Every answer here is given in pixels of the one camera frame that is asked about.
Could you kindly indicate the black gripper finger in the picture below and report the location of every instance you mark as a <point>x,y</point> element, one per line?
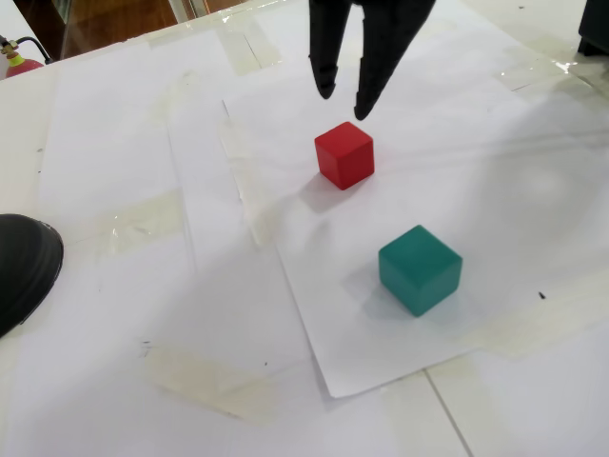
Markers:
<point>390,38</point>
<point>328,38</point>

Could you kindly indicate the red cube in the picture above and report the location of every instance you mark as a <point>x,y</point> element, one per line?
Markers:
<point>345,157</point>

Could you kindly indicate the teal blue cube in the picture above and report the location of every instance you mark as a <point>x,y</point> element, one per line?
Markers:
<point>418,271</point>

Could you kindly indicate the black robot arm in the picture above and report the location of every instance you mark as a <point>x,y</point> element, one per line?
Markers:
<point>595,28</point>

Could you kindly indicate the beige masking tape strip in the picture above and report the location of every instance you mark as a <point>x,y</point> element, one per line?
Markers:
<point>138,224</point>
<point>204,381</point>
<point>523,328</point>
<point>245,181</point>
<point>247,47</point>
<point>164,102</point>

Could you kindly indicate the small white paper sheet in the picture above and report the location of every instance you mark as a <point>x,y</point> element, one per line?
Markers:
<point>476,214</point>

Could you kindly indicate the large white paper sheet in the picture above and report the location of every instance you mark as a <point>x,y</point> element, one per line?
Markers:
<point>204,200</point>

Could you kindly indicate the red fire extinguisher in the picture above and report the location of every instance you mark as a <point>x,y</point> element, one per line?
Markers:
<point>19,64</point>

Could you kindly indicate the black round object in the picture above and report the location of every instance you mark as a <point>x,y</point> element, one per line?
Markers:
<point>24,271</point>

